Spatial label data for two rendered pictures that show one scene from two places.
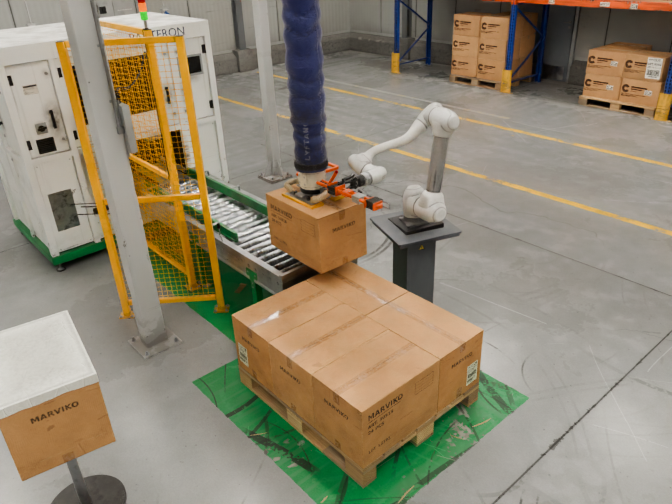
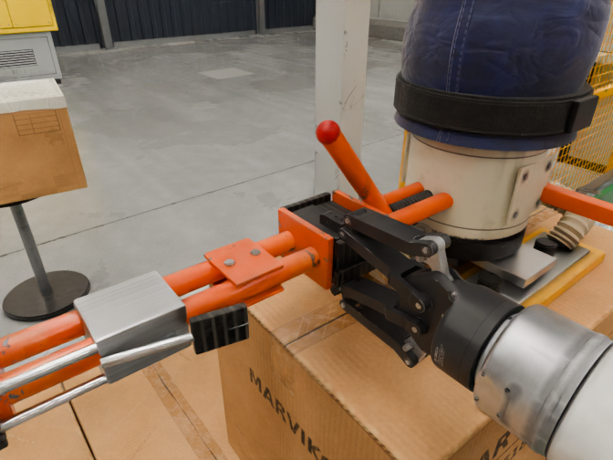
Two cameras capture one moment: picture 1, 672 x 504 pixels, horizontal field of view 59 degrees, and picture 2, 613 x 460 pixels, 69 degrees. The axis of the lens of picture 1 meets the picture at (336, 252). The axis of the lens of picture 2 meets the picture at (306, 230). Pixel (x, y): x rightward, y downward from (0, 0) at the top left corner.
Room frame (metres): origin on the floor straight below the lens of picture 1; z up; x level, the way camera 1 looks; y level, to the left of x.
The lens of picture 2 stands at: (3.51, -0.43, 1.45)
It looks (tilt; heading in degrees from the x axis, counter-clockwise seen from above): 30 degrees down; 91
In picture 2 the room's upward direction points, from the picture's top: straight up
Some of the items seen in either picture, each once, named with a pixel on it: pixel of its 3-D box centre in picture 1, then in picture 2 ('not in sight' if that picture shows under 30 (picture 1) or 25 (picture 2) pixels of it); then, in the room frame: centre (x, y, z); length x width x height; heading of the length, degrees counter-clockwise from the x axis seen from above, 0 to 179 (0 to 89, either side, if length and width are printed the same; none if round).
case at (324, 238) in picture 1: (316, 223); (429, 357); (3.72, 0.13, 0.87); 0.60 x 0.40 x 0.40; 38
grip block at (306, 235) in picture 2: (336, 188); (332, 235); (3.53, -0.02, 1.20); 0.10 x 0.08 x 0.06; 129
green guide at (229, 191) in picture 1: (234, 191); not in sight; (5.04, 0.89, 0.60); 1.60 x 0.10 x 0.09; 40
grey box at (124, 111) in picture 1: (123, 126); not in sight; (3.68, 1.30, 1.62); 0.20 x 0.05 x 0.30; 40
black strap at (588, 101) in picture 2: (311, 162); (488, 94); (3.73, 0.14, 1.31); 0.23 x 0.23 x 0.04
